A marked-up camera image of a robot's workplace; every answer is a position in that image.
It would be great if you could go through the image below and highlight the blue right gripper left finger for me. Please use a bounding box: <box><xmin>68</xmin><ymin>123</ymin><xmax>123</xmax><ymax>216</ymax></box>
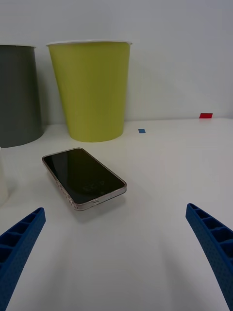
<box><xmin>0</xmin><ymin>207</ymin><xmax>46</xmax><ymax>311</ymax></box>

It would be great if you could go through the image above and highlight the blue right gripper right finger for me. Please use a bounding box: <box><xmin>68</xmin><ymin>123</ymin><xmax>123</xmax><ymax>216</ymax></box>
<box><xmin>185</xmin><ymin>203</ymin><xmax>233</xmax><ymax>311</ymax></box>

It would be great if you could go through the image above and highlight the white paper cup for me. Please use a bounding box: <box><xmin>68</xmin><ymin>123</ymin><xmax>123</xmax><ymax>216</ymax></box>
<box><xmin>0</xmin><ymin>147</ymin><xmax>9</xmax><ymax>207</ymax></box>

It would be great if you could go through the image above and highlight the black smartphone in clear case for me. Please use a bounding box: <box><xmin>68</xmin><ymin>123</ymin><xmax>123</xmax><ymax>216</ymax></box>
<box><xmin>41</xmin><ymin>147</ymin><xmax>128</xmax><ymax>211</ymax></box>

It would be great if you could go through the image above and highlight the grey plastic waste bin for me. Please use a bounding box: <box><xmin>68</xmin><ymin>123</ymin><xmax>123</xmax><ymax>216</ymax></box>
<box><xmin>0</xmin><ymin>44</ymin><xmax>45</xmax><ymax>148</ymax></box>

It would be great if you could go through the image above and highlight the yellow-green plastic waste bin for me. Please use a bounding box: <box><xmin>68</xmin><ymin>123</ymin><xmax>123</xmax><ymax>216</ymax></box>
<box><xmin>46</xmin><ymin>40</ymin><xmax>133</xmax><ymax>143</ymax></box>

